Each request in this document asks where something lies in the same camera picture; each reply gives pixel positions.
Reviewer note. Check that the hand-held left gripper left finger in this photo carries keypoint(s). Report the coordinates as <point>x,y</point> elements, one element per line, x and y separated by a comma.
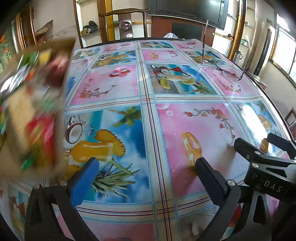
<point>83,183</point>

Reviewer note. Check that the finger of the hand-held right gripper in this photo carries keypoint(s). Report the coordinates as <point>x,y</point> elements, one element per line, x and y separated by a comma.
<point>247,148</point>
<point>279,141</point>

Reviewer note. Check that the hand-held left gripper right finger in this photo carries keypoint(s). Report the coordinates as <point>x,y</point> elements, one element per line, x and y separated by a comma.
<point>209,179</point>

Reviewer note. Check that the cardboard box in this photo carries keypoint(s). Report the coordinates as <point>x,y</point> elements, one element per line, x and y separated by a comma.
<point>59,139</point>

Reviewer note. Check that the dark wooden chair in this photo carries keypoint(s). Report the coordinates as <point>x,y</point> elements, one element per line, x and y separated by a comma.
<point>291,120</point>
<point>126,25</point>

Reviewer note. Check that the pile of mixed snack packets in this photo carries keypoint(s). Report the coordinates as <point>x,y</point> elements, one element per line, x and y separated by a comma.
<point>41,129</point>

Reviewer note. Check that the eyeglasses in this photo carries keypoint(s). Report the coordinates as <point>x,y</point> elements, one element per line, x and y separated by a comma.
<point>233,75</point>

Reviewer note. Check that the window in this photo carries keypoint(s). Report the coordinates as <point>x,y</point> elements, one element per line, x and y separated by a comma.
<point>284,51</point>

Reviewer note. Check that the white standing air conditioner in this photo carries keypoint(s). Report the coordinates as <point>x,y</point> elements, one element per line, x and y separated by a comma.
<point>266,46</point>

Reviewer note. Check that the white plastic bag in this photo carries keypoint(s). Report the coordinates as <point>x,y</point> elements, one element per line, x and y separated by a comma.
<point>170,35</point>

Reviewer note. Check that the black flat television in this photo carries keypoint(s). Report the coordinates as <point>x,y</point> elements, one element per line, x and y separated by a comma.
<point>189,7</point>

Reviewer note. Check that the black bag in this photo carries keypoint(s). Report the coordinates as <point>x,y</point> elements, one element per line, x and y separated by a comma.
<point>90,26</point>

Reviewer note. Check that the brown paper bag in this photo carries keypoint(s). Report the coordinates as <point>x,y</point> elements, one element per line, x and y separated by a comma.
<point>45,27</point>

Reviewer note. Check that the wooden shelf unit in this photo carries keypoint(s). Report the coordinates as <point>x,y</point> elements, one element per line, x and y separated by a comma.
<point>91,14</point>

